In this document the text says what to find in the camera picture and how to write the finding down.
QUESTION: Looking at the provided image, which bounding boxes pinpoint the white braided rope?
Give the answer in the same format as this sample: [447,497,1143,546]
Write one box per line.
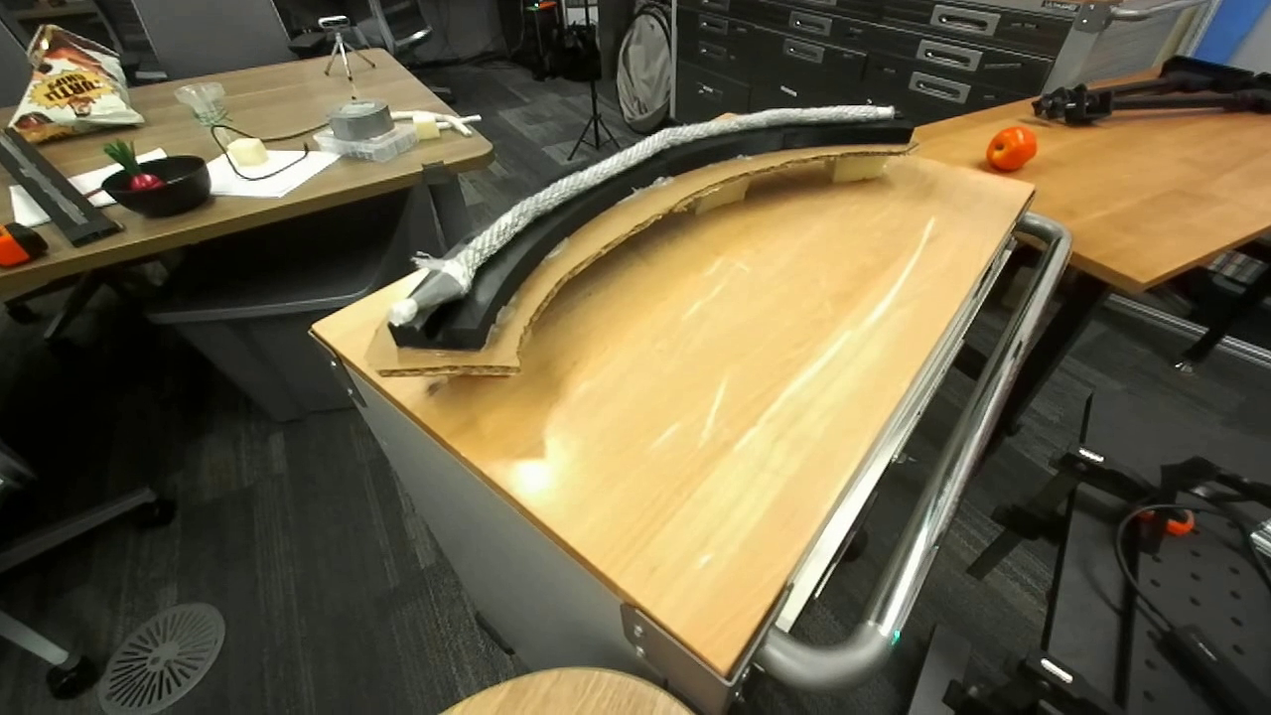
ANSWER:
[386,101,905,335]

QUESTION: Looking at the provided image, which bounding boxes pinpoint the wooden tray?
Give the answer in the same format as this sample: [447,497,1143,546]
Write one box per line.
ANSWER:
[312,122,1076,715]

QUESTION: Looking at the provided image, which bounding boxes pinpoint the black curved foam track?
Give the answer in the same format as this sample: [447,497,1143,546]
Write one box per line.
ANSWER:
[389,121,919,355]

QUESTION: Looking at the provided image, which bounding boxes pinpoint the curved cardboard base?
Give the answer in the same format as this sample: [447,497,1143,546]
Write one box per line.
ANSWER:
[363,136,919,389]

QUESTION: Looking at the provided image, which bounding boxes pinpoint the tall black tripod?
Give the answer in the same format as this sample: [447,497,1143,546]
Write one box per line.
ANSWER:
[565,0,627,166]

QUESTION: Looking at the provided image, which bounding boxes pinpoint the round white fan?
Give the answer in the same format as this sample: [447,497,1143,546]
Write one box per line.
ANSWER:
[612,0,678,101]

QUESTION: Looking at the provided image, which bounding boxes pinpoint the round wooden stool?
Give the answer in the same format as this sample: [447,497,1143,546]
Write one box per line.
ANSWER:
[441,663,700,715]

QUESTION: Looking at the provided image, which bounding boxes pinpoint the grey tape roll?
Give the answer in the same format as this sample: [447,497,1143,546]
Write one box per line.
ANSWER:
[328,97,396,147]

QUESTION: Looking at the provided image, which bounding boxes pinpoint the grey drawer cabinet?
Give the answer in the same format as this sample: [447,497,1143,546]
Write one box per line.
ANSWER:
[671,0,1107,131]

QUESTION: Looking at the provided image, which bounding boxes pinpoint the white paper sheet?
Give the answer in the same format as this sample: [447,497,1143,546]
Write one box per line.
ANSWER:
[202,142,345,201]

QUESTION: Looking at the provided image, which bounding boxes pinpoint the mini tabletop tripod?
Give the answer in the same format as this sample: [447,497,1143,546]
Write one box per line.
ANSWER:
[316,12,383,85]

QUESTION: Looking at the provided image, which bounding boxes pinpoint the orange fruit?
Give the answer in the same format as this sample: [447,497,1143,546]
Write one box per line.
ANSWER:
[983,122,1044,175]

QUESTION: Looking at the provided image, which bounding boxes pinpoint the wooden office desk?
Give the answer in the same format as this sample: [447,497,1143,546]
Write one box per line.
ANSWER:
[911,70,1271,372]
[0,42,497,309]

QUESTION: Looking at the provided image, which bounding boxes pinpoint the black bowl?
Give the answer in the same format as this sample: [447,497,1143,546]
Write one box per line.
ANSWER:
[100,152,215,217]

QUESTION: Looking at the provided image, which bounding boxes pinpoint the clear plastic cup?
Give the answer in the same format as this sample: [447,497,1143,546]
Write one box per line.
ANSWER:
[175,79,232,131]

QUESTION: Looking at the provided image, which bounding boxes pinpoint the black folded tripod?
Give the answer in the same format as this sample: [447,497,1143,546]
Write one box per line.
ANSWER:
[1028,50,1271,131]

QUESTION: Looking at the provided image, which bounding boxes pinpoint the red toy fruit green stem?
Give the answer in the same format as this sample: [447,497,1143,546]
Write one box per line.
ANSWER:
[104,136,173,200]

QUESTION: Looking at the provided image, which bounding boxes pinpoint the grey office chair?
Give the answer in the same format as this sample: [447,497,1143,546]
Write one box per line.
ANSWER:
[129,0,300,79]

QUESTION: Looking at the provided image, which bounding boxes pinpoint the grey round perforated disc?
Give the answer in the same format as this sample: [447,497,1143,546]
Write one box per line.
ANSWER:
[95,601,232,715]

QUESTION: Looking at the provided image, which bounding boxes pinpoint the grey chair base black casters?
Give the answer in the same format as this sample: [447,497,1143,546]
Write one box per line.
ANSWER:
[0,441,178,702]

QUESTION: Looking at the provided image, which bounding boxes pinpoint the clear plastic bin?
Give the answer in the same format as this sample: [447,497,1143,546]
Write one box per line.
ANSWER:
[1058,0,1203,90]

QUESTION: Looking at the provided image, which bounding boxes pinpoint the long black bar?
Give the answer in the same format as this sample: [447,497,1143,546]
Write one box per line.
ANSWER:
[0,122,124,249]

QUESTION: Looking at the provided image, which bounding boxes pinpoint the perforated optical breadboard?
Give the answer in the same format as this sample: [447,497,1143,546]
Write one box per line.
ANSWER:
[911,501,1271,715]

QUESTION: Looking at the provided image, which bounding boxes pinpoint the chips snack bag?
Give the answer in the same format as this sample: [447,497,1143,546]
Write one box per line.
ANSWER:
[3,20,146,147]

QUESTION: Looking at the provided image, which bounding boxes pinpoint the orange black small tool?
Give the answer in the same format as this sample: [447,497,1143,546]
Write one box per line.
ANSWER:
[0,224,52,274]

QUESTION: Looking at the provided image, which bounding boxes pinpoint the blue board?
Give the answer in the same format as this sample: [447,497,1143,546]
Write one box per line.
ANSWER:
[1195,0,1271,70]

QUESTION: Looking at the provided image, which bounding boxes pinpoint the chrome tube cart handle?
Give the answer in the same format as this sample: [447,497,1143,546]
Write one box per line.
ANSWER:
[753,211,1076,693]

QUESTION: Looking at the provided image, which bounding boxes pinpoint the black metal post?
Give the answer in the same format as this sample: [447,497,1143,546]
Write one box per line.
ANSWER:
[1043,393,1105,670]

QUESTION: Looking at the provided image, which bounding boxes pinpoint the orange clamp handle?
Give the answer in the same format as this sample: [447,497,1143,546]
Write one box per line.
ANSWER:
[1143,503,1203,546]

